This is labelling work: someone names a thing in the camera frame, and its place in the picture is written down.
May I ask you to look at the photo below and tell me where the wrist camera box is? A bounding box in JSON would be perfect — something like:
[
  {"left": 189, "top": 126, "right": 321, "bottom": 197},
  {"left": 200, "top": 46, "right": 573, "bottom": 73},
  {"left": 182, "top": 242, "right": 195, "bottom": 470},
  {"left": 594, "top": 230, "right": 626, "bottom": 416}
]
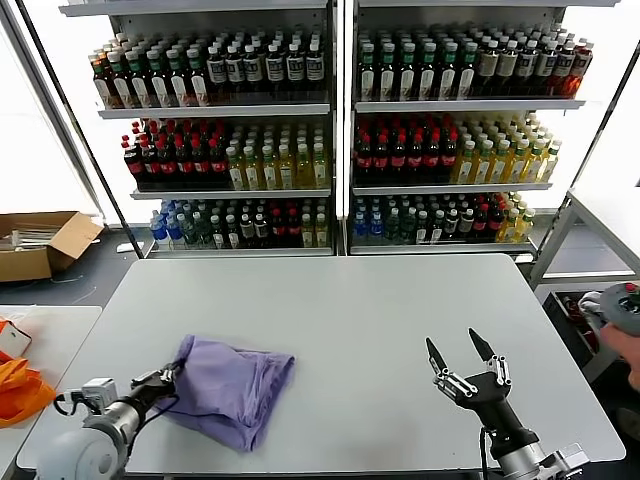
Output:
[
  {"left": 542, "top": 442, "right": 591, "bottom": 479},
  {"left": 79, "top": 378, "right": 117, "bottom": 406}
]

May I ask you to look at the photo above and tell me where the metal shelf unit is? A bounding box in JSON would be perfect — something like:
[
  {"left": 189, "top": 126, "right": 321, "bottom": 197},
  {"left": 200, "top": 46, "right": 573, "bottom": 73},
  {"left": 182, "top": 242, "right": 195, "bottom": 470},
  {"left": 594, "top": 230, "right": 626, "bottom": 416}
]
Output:
[
  {"left": 58, "top": 0, "right": 334, "bottom": 259},
  {"left": 348, "top": 0, "right": 590, "bottom": 257}
]

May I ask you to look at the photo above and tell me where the dark bottle beige label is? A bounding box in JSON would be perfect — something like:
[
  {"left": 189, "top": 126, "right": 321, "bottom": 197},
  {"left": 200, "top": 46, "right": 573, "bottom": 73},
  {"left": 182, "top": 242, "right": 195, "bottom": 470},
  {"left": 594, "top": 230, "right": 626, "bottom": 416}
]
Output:
[
  {"left": 497, "top": 40, "right": 520, "bottom": 98},
  {"left": 477, "top": 40, "right": 500, "bottom": 98}
]

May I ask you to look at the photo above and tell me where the bystander hand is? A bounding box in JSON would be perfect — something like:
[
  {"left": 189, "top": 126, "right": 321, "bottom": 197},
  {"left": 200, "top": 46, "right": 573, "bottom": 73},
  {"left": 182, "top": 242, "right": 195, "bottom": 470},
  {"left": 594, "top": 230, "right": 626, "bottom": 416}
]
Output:
[{"left": 602, "top": 327, "right": 640, "bottom": 391}]

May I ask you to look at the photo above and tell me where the purple t-shirt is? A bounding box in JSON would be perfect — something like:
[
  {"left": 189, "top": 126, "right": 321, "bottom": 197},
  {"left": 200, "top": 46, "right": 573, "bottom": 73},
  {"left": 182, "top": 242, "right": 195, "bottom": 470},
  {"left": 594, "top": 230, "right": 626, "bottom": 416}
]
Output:
[{"left": 159, "top": 333, "right": 296, "bottom": 454}]

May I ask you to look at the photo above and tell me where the dark bottle grey label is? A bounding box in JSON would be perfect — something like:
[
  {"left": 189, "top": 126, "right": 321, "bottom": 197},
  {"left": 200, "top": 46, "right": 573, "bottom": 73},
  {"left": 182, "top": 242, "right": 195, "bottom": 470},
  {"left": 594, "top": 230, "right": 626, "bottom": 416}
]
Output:
[
  {"left": 243, "top": 43, "right": 265, "bottom": 105},
  {"left": 516, "top": 40, "right": 539, "bottom": 97},
  {"left": 304, "top": 42, "right": 326, "bottom": 105},
  {"left": 536, "top": 40, "right": 559, "bottom": 97},
  {"left": 224, "top": 44, "right": 247, "bottom": 105},
  {"left": 284, "top": 43, "right": 306, "bottom": 105},
  {"left": 264, "top": 43, "right": 286, "bottom": 105},
  {"left": 205, "top": 45, "right": 228, "bottom": 105}
]

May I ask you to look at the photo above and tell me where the grey metal frame table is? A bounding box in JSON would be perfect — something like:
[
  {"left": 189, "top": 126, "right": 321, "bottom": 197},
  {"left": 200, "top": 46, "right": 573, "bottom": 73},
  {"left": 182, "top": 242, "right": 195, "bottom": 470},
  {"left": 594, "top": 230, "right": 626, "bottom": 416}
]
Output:
[{"left": 527, "top": 188, "right": 640, "bottom": 384}]

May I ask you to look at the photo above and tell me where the orange cloth bag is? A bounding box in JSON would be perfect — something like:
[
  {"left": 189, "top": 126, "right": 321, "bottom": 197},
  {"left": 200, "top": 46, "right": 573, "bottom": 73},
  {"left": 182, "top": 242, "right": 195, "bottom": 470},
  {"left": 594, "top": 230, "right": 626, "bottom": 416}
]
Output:
[{"left": 0, "top": 349, "right": 58, "bottom": 429}]

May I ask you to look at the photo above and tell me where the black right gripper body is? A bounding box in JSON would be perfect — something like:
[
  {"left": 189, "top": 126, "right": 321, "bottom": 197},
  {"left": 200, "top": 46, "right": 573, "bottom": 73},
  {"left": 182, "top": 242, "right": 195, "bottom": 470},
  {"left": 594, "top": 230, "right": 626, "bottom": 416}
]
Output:
[{"left": 452, "top": 373, "right": 540, "bottom": 459}]

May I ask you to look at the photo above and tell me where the green clear bottle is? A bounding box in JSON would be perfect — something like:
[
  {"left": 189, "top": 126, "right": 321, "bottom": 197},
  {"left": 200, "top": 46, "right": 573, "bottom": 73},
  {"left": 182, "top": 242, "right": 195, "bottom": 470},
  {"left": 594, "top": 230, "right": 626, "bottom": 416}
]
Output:
[
  {"left": 384, "top": 207, "right": 402, "bottom": 245},
  {"left": 399, "top": 207, "right": 417, "bottom": 245},
  {"left": 180, "top": 213, "right": 198, "bottom": 248}
]

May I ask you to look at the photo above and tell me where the dark tea bottle green cap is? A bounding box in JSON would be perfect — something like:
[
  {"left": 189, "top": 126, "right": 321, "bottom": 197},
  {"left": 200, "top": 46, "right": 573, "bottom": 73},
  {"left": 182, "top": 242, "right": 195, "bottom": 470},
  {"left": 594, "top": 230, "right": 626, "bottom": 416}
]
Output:
[
  {"left": 458, "top": 42, "right": 479, "bottom": 99},
  {"left": 107, "top": 51, "right": 132, "bottom": 109},
  {"left": 186, "top": 47, "right": 211, "bottom": 107},
  {"left": 126, "top": 49, "right": 151, "bottom": 109},
  {"left": 397, "top": 43, "right": 418, "bottom": 101},
  {"left": 166, "top": 48, "right": 191, "bottom": 108},
  {"left": 145, "top": 48, "right": 171, "bottom": 108},
  {"left": 377, "top": 43, "right": 399, "bottom": 101},
  {"left": 417, "top": 42, "right": 439, "bottom": 101},
  {"left": 357, "top": 43, "right": 378, "bottom": 101},
  {"left": 438, "top": 42, "right": 459, "bottom": 100}
]

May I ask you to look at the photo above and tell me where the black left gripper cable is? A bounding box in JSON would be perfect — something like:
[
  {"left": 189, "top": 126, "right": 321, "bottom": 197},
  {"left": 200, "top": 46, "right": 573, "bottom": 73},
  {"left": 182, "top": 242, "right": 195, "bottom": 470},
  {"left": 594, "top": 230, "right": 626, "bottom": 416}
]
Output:
[{"left": 149, "top": 393, "right": 181, "bottom": 416}]

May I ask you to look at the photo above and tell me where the cola bottle red cap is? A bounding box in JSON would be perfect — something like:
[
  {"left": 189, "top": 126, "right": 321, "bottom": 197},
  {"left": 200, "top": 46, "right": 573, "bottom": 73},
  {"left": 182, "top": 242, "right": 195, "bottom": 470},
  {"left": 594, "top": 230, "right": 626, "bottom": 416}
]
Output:
[
  {"left": 285, "top": 208, "right": 302, "bottom": 249},
  {"left": 371, "top": 134, "right": 390, "bottom": 181},
  {"left": 123, "top": 140, "right": 145, "bottom": 185},
  {"left": 157, "top": 139, "right": 178, "bottom": 184},
  {"left": 422, "top": 132, "right": 441, "bottom": 181},
  {"left": 174, "top": 139, "right": 194, "bottom": 184},
  {"left": 354, "top": 134, "right": 374, "bottom": 181},
  {"left": 269, "top": 208, "right": 287, "bottom": 249},
  {"left": 141, "top": 140, "right": 161, "bottom": 184},
  {"left": 208, "top": 138, "right": 228, "bottom": 184},
  {"left": 487, "top": 203, "right": 504, "bottom": 244},
  {"left": 472, "top": 203, "right": 490, "bottom": 244},
  {"left": 388, "top": 133, "right": 407, "bottom": 181},
  {"left": 439, "top": 132, "right": 458, "bottom": 181},
  {"left": 191, "top": 138, "right": 210, "bottom": 184},
  {"left": 405, "top": 133, "right": 424, "bottom": 181}
]

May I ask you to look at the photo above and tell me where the black diagonal frame pole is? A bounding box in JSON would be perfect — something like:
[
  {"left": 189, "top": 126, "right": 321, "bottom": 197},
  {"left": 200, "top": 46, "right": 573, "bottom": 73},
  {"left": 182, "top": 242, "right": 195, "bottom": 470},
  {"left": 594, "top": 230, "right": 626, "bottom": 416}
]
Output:
[
  {"left": 528, "top": 54, "right": 640, "bottom": 261},
  {"left": 18, "top": 0, "right": 140, "bottom": 254}
]

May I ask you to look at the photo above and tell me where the dark bottle blue label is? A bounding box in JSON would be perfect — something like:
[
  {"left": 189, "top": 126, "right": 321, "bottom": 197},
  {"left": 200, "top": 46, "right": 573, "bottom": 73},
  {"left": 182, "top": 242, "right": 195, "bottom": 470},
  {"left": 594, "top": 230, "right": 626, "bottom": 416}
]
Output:
[{"left": 552, "top": 41, "right": 575, "bottom": 97}]

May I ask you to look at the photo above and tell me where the black storage crate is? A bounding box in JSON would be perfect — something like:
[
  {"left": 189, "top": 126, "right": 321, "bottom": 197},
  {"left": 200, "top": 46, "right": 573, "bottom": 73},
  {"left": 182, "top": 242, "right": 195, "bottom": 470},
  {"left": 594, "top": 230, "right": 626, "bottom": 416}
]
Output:
[{"left": 541, "top": 289, "right": 621, "bottom": 369}]

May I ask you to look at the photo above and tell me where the red drink bottle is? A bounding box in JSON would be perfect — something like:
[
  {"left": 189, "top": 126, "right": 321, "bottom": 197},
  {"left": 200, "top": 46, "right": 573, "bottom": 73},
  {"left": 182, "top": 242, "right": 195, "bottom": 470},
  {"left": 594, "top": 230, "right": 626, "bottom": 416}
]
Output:
[{"left": 568, "top": 42, "right": 595, "bottom": 99}]

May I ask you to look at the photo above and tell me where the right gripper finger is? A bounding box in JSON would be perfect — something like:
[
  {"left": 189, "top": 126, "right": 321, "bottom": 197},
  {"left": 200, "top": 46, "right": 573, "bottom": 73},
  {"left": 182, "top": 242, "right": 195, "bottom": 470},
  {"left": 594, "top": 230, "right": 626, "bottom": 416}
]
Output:
[
  {"left": 468, "top": 327, "right": 513, "bottom": 388},
  {"left": 425, "top": 337, "right": 477, "bottom": 401}
]

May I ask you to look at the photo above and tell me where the grey diagonal frame beam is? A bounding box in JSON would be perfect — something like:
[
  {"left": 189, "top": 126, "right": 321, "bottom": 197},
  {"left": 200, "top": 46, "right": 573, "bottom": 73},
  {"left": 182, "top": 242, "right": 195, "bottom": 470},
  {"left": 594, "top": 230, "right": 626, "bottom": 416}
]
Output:
[{"left": 0, "top": 0, "right": 106, "bottom": 224}]

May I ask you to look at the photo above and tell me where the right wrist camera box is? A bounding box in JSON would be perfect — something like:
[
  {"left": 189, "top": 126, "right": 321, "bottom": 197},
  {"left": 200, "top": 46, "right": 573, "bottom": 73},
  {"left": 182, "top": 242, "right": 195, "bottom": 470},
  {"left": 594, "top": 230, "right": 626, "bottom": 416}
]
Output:
[{"left": 542, "top": 442, "right": 591, "bottom": 479}]

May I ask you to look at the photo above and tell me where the open cardboard box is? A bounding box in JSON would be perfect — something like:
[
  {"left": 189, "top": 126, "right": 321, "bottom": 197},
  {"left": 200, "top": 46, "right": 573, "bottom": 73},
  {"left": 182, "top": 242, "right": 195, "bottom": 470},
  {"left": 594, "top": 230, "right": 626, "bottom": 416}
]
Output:
[{"left": 0, "top": 210, "right": 105, "bottom": 284}]

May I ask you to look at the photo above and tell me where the red tea bottle white label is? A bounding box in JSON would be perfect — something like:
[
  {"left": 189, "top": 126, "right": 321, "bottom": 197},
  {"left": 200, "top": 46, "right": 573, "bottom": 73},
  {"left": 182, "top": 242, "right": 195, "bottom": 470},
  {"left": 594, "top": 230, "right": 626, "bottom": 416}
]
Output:
[{"left": 90, "top": 54, "right": 114, "bottom": 110}]

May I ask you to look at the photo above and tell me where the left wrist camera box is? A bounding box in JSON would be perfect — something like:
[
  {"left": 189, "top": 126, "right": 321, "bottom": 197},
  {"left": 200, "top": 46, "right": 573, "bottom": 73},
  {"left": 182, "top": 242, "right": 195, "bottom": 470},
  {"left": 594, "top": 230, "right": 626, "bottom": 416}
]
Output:
[{"left": 79, "top": 378, "right": 117, "bottom": 406}]

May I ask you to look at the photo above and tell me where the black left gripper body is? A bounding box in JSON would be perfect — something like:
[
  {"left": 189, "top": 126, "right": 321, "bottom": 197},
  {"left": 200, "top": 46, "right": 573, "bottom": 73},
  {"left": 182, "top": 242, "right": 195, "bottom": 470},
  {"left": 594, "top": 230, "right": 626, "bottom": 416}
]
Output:
[{"left": 130, "top": 372, "right": 176, "bottom": 409}]

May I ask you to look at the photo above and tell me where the red packaged item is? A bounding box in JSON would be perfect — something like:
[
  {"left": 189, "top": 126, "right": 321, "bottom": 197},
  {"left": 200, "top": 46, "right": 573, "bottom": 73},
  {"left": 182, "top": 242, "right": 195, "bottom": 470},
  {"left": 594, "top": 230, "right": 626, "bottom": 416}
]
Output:
[{"left": 562, "top": 295, "right": 595, "bottom": 347}]

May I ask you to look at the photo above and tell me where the small white orange box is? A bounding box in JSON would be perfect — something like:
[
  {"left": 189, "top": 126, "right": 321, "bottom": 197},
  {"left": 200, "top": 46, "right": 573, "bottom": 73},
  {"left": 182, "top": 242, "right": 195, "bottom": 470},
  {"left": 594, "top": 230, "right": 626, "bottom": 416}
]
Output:
[{"left": 0, "top": 315, "right": 34, "bottom": 357}]

